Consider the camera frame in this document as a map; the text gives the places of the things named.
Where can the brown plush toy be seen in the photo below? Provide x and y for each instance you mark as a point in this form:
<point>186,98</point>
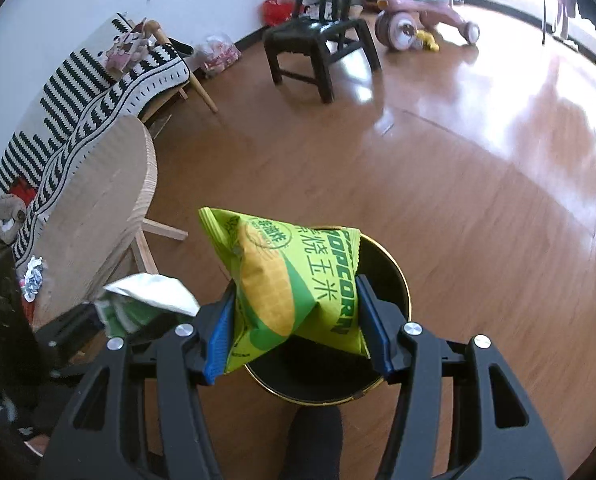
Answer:
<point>10,212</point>

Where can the yellow toy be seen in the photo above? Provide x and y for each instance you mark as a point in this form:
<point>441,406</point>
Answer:
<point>430,41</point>

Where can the black wooden chair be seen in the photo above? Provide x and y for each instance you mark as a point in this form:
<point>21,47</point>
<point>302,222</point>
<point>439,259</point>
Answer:
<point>313,35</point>

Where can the pink children's tricycle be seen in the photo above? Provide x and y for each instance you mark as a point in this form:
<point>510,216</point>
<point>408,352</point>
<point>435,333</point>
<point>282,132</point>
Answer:
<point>403,25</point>

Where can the crumpled foil wrapper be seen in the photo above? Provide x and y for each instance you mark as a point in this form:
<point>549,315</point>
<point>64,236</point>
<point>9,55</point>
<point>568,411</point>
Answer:
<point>32,280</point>

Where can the round wooden table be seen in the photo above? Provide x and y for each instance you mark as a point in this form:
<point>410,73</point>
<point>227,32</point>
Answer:
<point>92,200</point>

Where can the red cushion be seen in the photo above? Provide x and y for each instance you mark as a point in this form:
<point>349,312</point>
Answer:
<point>25,192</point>

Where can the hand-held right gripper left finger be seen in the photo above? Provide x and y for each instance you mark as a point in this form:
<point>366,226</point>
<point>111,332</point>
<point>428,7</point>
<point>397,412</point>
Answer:
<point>221,332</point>

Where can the black bin with gold rim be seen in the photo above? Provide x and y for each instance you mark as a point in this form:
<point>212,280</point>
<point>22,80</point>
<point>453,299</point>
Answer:
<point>303,375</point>

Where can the red bag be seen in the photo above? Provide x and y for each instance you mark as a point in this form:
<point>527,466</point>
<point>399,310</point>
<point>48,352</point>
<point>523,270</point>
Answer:
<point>280,12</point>

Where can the green yellow popcorn bag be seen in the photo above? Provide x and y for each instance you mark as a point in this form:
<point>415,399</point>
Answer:
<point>278,280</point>

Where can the black white striped sofa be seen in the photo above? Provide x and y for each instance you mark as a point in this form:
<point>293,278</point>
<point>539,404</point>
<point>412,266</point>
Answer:
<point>87,90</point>

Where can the pink cushion on sofa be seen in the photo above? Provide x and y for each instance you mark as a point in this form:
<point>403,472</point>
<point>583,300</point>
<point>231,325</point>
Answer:
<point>125,50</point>

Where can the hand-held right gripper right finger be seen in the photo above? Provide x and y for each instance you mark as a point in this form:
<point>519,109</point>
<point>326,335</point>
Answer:
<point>373,330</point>

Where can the clear bag with pink contents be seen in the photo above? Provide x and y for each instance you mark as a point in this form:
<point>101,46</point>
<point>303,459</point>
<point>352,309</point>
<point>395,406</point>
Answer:
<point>220,55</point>

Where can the wooden sofa frame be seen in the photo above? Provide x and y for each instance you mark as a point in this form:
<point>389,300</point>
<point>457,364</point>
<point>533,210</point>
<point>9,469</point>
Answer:
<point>197,87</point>

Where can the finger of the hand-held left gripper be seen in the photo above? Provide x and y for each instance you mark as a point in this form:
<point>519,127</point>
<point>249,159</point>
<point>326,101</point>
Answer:
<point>152,327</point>
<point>72,327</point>

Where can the white green snack packet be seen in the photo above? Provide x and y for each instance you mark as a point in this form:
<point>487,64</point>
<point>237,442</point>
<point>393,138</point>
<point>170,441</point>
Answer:
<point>152,295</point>

